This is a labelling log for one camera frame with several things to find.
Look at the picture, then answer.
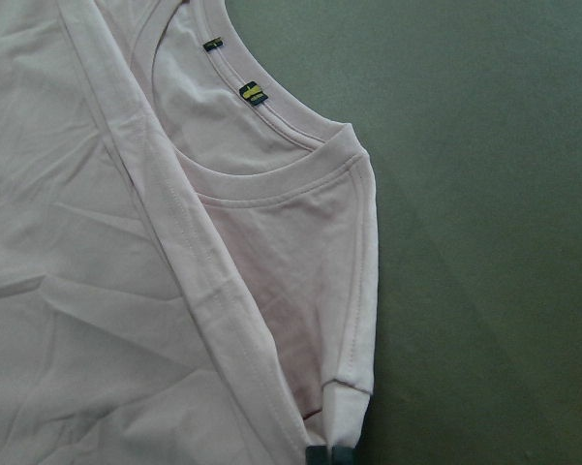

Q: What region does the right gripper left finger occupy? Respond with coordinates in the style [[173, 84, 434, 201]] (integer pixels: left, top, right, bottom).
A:
[[305, 446, 329, 465]]

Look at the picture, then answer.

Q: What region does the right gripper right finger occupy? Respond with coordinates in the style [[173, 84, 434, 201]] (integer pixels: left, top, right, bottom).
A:
[[332, 447, 355, 465]]

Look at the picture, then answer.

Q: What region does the pink Snoopy t-shirt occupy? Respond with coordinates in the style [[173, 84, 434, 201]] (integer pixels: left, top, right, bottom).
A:
[[0, 1, 378, 464]]

